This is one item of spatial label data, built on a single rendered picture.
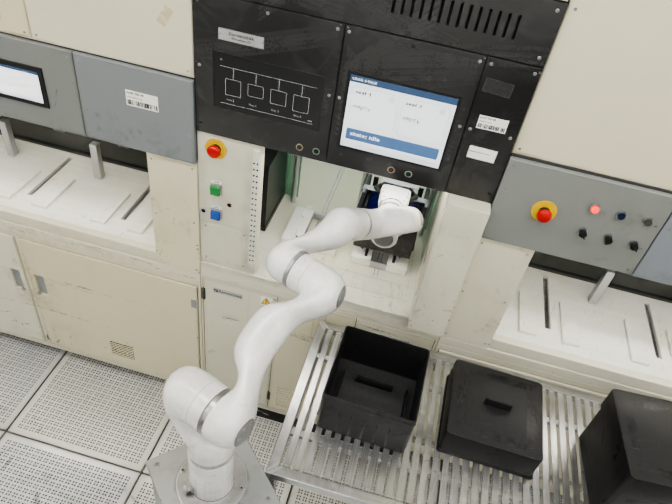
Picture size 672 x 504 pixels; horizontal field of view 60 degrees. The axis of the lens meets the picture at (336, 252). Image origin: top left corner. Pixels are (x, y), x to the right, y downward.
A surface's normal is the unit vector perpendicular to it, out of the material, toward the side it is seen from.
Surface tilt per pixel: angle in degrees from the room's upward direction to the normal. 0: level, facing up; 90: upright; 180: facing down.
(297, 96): 90
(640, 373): 0
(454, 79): 90
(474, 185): 90
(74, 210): 0
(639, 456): 0
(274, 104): 90
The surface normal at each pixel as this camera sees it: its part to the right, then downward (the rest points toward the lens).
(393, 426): -0.26, 0.62
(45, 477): 0.13, -0.74
